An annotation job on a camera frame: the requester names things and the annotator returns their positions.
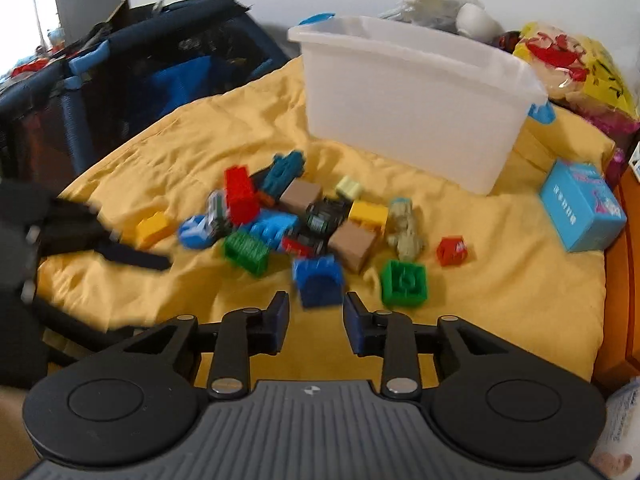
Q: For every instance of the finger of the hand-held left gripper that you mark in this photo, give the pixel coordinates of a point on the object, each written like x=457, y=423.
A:
x=135, y=257
x=85, y=317

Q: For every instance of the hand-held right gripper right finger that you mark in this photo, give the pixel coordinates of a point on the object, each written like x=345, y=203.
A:
x=351, y=327

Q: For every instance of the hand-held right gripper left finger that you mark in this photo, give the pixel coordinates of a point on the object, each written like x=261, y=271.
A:
x=281, y=322

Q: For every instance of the blue arch toy block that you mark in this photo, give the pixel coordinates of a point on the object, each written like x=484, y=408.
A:
x=317, y=282

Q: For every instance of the blue white toy car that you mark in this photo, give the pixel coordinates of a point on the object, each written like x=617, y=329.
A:
x=195, y=231

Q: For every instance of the green square toy block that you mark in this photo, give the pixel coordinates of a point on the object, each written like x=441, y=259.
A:
x=404, y=282

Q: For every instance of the red black toy piece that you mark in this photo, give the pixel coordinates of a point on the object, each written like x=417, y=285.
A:
x=300, y=246

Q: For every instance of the green ribbed toy block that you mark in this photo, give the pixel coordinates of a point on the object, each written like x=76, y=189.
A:
x=245, y=252

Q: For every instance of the brown wooden cube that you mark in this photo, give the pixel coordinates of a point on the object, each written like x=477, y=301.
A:
x=300, y=196
x=352, y=245

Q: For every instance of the grey green toy vehicle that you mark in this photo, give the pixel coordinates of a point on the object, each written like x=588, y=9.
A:
x=218, y=212

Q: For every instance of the light blue toy block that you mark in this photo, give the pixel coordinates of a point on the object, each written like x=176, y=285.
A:
x=274, y=225

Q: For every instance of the pale green toy figure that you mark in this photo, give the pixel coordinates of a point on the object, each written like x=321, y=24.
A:
x=406, y=232

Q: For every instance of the translucent orange toy block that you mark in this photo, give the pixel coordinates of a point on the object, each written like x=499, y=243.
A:
x=369, y=214

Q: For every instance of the black toy car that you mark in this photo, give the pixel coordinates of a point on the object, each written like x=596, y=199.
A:
x=325, y=215

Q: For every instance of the red translucent toy block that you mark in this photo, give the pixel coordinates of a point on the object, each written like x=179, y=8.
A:
x=240, y=195

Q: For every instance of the small red cube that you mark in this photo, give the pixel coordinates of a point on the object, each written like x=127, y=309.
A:
x=452, y=251

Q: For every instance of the pale yellow toy block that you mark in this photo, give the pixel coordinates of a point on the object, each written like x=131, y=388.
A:
x=348, y=187

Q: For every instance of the teal toy figure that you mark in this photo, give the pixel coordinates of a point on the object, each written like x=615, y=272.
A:
x=282, y=172

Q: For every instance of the white plastic bin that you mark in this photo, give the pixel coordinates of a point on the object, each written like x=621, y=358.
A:
x=410, y=110

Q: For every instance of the orange wooden desktop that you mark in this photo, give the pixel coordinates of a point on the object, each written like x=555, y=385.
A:
x=620, y=310

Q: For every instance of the yellow blanket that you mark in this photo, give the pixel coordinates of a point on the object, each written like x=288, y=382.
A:
x=500, y=310

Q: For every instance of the dark blue playpen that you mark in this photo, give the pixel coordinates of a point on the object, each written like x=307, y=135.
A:
x=125, y=90

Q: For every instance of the blue card box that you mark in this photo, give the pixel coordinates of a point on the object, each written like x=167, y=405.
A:
x=582, y=210

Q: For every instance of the pink packet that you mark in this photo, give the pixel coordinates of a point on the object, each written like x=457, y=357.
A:
x=615, y=165

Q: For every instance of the dark round container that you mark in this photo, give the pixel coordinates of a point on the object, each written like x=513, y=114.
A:
x=506, y=41

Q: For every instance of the white cup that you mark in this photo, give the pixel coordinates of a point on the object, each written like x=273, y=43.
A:
x=477, y=20

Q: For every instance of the pink bag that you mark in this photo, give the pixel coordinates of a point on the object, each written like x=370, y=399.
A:
x=617, y=120

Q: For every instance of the yellow snack bag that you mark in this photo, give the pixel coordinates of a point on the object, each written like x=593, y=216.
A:
x=575, y=70

